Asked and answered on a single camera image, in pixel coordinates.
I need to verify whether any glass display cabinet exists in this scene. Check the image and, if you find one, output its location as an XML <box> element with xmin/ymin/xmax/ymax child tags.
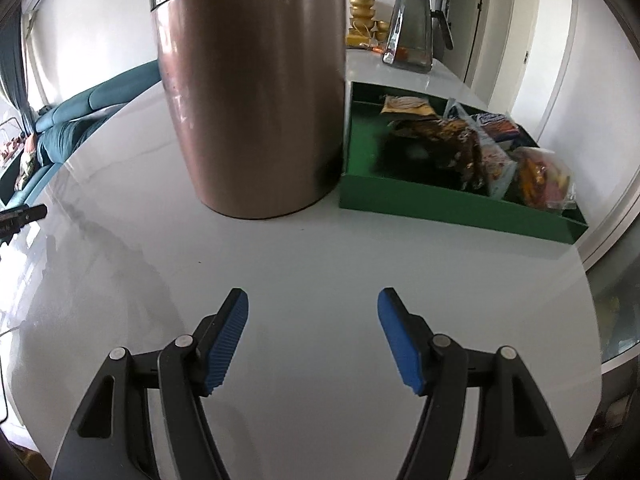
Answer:
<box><xmin>582</xmin><ymin>255</ymin><xmax>640</xmax><ymax>376</ymax></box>

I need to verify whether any glass pitcher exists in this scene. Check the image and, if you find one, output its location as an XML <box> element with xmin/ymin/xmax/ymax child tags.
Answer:
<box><xmin>382</xmin><ymin>0</ymin><xmax>454</xmax><ymax>73</ymax></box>

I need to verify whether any green tray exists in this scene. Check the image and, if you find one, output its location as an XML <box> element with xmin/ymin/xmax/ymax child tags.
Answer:
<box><xmin>339</xmin><ymin>81</ymin><xmax>590</xmax><ymax>245</ymax></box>

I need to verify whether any blue white snack packet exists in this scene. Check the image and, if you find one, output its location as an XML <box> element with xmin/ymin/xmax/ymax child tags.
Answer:
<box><xmin>472</xmin><ymin>112</ymin><xmax>523</xmax><ymax>143</ymax></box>

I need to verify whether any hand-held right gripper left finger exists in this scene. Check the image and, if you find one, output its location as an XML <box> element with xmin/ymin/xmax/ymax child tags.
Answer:
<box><xmin>50</xmin><ymin>287</ymin><xmax>249</xmax><ymax>480</ymax></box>

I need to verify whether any gold bowl stack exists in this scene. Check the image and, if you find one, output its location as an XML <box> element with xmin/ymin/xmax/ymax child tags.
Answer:
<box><xmin>348</xmin><ymin>0</ymin><xmax>379</xmax><ymax>32</ymax></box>

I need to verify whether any rose gold kettle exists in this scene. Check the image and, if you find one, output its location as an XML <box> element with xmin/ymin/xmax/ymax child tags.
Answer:
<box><xmin>148</xmin><ymin>0</ymin><xmax>347</xmax><ymax>220</ymax></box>

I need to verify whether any clear bag of dried fruit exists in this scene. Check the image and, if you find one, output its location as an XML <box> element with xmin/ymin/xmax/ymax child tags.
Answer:
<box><xmin>512</xmin><ymin>147</ymin><xmax>576</xmax><ymax>211</ymax></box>

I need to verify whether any brown snack bag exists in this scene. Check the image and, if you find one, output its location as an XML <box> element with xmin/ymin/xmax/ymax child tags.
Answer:
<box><xmin>390</xmin><ymin>117</ymin><xmax>488</xmax><ymax>191</ymax></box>

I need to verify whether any teal sofa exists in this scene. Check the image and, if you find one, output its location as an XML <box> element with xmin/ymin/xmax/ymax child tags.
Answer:
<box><xmin>0</xmin><ymin>60</ymin><xmax>163</xmax><ymax>211</ymax></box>

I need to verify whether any teal cushion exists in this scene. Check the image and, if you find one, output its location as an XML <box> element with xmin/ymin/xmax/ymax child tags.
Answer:
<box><xmin>35</xmin><ymin>117</ymin><xmax>108</xmax><ymax>166</ymax></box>

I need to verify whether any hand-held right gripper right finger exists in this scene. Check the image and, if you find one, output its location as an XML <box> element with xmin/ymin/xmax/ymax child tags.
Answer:
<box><xmin>377</xmin><ymin>287</ymin><xmax>576</xmax><ymax>480</ymax></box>

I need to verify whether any patterned cushion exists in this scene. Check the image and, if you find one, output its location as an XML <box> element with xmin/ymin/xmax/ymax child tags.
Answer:
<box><xmin>15</xmin><ymin>132</ymin><xmax>41</xmax><ymax>191</ymax></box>

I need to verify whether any black gold cookie packet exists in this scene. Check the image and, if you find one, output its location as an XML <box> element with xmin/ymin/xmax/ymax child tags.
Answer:
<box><xmin>382</xmin><ymin>95</ymin><xmax>433</xmax><ymax>117</ymax></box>

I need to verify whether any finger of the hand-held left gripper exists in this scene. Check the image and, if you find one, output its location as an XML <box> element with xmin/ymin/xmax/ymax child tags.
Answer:
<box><xmin>0</xmin><ymin>204</ymin><xmax>48</xmax><ymax>243</ymax></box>

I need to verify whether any teal curtain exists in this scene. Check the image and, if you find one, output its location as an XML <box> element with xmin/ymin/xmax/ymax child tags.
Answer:
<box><xmin>0</xmin><ymin>7</ymin><xmax>31</xmax><ymax>116</ymax></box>

